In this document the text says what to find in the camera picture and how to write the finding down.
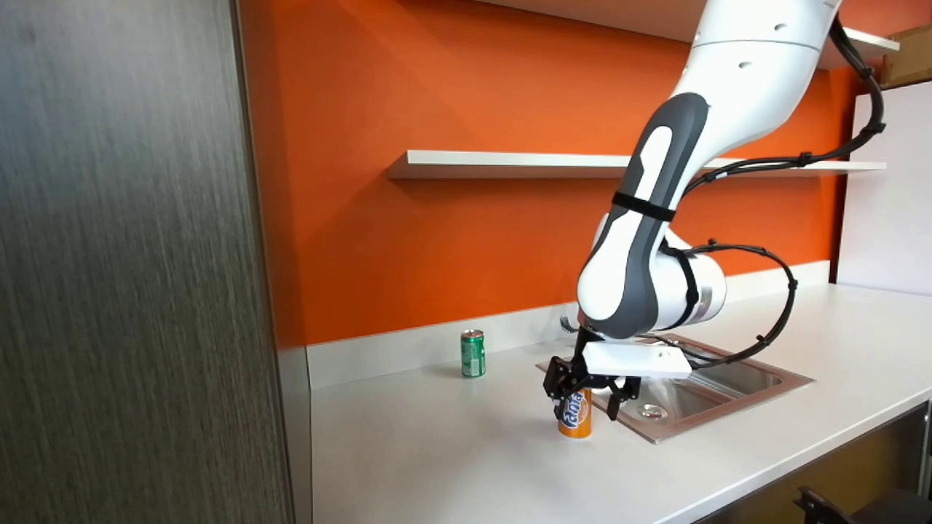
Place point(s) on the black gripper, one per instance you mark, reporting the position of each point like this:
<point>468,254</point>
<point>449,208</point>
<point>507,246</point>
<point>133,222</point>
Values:
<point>576,368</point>

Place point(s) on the orange soda can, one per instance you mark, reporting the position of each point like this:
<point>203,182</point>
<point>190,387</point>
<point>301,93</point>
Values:
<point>576,420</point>

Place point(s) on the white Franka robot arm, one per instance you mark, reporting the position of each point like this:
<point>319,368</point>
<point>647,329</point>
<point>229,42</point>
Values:
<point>679,193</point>

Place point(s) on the green soda can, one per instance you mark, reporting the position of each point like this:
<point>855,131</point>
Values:
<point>472,352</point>

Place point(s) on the white floating shelf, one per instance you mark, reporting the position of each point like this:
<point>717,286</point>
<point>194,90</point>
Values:
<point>506,164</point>

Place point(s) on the stainless steel sink basin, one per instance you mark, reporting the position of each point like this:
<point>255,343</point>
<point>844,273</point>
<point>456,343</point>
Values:
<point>729,387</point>

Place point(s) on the white side panel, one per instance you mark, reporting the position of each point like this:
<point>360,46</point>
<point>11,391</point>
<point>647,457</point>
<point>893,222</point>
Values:
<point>890,193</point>

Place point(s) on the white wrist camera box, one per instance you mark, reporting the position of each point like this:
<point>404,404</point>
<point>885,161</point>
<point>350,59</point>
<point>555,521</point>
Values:
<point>635,359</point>

